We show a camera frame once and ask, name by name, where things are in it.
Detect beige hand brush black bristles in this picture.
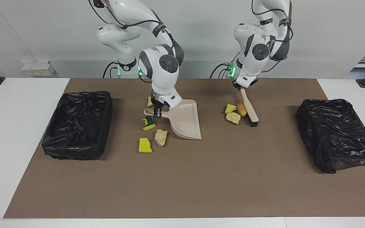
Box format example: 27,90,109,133
240,88,259,127

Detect beige plastic dustpan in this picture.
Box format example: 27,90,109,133
144,99,202,140

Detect black bag lined bin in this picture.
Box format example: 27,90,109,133
295,98,365,174
42,91,113,160

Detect green and yellow sponge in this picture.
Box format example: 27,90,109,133
142,116,156,131

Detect yellow sponge block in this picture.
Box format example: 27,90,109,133
138,138,153,153

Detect brown table mat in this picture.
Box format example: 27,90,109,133
3,78,365,219

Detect black left base cable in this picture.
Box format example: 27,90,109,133
210,62,234,79

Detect black base cable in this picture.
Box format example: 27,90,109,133
210,62,234,79
103,61,119,79

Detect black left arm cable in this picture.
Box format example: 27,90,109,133
251,0,294,73

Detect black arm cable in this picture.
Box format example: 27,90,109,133
251,0,294,73
89,0,170,38

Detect black right base cable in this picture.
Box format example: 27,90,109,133
103,61,119,79

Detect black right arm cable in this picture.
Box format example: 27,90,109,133
89,0,170,38

